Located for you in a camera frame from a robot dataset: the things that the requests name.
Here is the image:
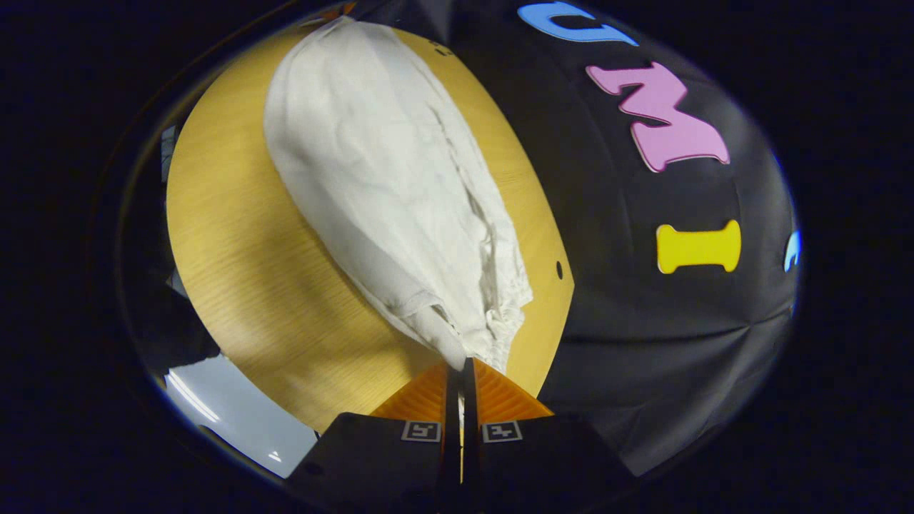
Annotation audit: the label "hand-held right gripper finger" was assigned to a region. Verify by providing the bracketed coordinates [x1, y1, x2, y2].
[463, 357, 636, 514]
[286, 361, 461, 514]

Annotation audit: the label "white jeans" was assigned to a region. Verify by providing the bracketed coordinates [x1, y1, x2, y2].
[263, 16, 535, 373]

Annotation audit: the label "black backdrop cloth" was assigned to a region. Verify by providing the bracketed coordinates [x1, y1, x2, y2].
[357, 0, 802, 478]

